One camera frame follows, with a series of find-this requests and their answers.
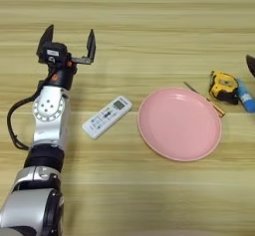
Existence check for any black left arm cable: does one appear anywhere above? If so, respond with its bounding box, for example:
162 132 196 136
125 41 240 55
7 77 48 151

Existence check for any blue glue stick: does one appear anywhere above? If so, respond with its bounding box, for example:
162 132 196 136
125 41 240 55
236 78 255 114

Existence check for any pink round plate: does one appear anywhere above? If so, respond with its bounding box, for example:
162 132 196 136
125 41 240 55
136 87 223 162

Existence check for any white remote control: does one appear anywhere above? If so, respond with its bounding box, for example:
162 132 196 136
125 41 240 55
82 95 133 140

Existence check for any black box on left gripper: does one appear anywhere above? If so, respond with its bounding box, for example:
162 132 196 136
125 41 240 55
37 41 69 65

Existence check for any yellow black tape measure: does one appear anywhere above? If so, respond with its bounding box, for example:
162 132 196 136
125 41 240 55
208 70 240 106

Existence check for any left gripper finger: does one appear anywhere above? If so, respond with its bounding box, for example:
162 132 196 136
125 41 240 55
70 29 97 65
36 24 55 57

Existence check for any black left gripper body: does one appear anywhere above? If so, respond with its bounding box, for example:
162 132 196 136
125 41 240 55
46 60 78 91

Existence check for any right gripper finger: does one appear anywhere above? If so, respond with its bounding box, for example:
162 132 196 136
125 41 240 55
246 54 255 79

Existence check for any screwdriver with amber handle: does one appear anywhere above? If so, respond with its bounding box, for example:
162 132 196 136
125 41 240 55
183 81 226 118

